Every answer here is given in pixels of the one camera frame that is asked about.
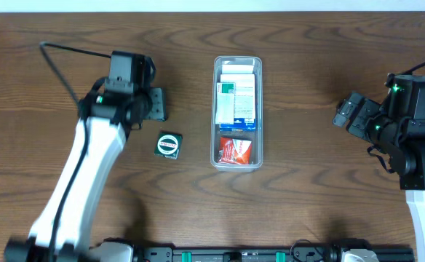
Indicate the small green white box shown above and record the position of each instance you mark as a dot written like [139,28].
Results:
[225,103]

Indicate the green Zam-Buk box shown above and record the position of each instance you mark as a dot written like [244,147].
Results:
[168,145]

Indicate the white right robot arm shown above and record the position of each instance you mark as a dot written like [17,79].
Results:
[396,128]

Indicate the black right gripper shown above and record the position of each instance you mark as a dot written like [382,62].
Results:
[353,115]

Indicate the red Panadol box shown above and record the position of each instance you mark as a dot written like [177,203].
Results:
[234,151]

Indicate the black mounting rail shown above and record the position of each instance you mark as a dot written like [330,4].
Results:
[301,251]

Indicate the clear plastic container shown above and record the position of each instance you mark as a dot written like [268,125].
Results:
[238,65]

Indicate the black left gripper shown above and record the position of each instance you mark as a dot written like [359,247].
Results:
[157,104]

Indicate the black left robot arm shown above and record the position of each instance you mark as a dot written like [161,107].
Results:
[62,231]

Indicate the blue white medicine box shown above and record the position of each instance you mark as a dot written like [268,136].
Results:
[244,102]

